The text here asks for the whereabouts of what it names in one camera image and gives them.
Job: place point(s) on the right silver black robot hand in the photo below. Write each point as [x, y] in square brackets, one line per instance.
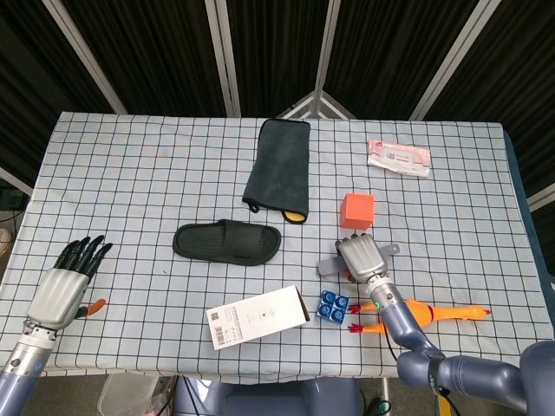
[362, 258]

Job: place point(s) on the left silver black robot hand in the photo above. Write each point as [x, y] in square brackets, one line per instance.
[56, 294]

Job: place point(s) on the black rubber slipper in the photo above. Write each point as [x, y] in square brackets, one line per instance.
[225, 242]

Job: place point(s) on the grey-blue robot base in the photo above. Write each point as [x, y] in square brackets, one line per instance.
[269, 398]

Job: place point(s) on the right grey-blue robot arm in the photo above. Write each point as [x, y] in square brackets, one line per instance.
[468, 372]

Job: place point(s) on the orange foam cube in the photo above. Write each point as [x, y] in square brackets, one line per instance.
[356, 212]

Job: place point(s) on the blue toy building block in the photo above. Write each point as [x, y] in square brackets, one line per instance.
[333, 307]

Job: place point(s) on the yellow rubber chicken toy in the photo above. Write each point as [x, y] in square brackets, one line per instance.
[451, 313]

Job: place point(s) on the pink white wet wipes pack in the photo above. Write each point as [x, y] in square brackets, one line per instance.
[399, 158]

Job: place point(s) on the clear plastic container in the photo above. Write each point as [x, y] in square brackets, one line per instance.
[126, 394]

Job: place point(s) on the white cardboard product box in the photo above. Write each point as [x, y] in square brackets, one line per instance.
[256, 318]

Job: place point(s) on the grey towel with yellow lining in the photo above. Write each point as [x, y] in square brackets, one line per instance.
[277, 169]

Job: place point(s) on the blue checkered tablecloth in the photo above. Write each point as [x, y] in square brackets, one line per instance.
[152, 173]

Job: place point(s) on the dark blue table side cover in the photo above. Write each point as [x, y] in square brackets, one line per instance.
[533, 242]

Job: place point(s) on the white floor frame bar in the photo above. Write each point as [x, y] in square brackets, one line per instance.
[542, 198]
[15, 180]

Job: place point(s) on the white triangular screen foot frame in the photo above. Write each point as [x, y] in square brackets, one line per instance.
[303, 104]

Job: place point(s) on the white screen frame post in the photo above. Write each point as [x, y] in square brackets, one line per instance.
[328, 43]
[84, 56]
[451, 60]
[223, 56]

